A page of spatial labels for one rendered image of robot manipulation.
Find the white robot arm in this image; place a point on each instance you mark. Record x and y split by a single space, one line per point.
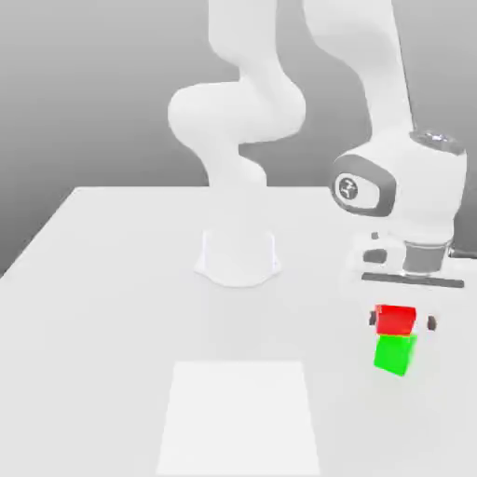
238 111

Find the small green cube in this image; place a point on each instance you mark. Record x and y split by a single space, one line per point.
393 354

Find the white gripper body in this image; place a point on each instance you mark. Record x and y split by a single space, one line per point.
410 280

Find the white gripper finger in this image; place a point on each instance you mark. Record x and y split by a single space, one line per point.
372 319
431 322

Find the small red cube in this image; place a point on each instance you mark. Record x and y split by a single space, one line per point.
395 319

